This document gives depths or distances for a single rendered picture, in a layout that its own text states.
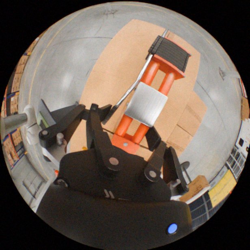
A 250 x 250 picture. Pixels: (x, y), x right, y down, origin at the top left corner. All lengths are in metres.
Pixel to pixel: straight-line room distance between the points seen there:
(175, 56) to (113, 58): 0.23
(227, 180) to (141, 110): 7.19
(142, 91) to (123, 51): 0.24
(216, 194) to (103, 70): 7.53
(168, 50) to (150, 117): 0.15
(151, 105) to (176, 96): 0.20
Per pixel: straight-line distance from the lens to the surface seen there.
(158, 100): 0.16
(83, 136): 0.41
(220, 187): 7.28
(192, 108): 0.93
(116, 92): 0.31
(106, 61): 0.35
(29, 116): 0.88
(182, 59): 0.20
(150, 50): 0.18
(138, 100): 0.16
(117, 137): 0.18
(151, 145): 0.16
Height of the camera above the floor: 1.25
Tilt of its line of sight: 69 degrees down
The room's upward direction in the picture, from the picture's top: 168 degrees counter-clockwise
